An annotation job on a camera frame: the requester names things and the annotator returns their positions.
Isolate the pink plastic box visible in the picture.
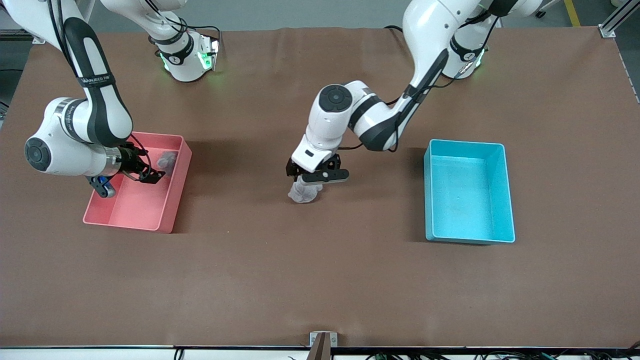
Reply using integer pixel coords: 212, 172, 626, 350
82, 132, 193, 234

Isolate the grey metal clamp bracket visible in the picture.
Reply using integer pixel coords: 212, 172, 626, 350
309, 331, 338, 347

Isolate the metal base connector bracket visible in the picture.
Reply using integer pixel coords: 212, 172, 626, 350
196, 36, 221, 72

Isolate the aluminium frame post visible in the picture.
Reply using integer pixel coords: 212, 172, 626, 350
599, 0, 640, 39
15, 27, 47, 45

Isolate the brown table cover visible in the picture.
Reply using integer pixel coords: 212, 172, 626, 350
0, 26, 640, 348

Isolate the blue plastic box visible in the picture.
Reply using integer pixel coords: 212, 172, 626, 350
423, 139, 516, 244

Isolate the table edge rail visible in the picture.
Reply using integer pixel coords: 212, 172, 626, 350
0, 345, 640, 360

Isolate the brown mount bar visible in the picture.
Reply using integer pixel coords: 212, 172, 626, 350
306, 333, 332, 360

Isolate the grey plush toy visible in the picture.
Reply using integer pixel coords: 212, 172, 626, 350
288, 176, 324, 204
156, 151, 179, 177

